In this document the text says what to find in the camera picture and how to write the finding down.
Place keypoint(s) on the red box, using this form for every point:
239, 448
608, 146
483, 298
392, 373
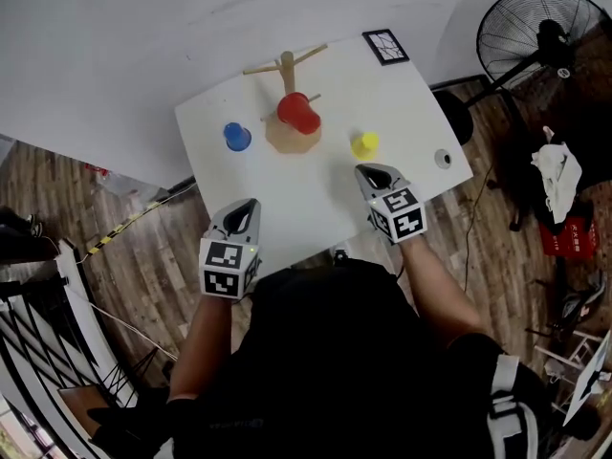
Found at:
569, 239

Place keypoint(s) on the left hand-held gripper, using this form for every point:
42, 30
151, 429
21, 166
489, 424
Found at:
222, 266

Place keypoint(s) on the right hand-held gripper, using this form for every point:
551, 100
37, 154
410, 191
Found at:
401, 218

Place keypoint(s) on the gray table grommet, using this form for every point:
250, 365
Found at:
443, 159

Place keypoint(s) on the white wooden frame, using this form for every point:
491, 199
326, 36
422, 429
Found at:
569, 352

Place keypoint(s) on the black picture frame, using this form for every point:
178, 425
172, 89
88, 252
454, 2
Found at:
385, 47

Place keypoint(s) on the clear red plastic bag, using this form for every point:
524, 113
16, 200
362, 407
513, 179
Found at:
124, 184

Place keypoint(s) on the person's right forearm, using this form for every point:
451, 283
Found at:
435, 290

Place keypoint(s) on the yellow black striped tape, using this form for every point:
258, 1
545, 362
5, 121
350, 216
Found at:
119, 230

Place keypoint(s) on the black stair railing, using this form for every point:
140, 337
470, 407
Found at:
19, 290

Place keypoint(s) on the blue plastic cup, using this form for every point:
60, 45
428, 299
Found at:
237, 137

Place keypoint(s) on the yellow plastic cup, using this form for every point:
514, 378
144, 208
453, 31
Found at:
365, 146

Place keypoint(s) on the black standing fan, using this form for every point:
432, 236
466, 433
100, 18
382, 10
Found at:
554, 36

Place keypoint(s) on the red plastic cup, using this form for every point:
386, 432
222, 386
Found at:
299, 113

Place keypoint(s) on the person's left forearm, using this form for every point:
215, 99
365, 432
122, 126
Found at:
205, 342

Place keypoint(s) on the wooden cup tree stand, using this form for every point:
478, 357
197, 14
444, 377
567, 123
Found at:
291, 145

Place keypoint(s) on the black office chair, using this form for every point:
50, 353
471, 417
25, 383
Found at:
593, 160

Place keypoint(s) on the white crumpled cloth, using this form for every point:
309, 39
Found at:
559, 175

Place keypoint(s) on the brown wooden board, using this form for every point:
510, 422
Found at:
81, 409

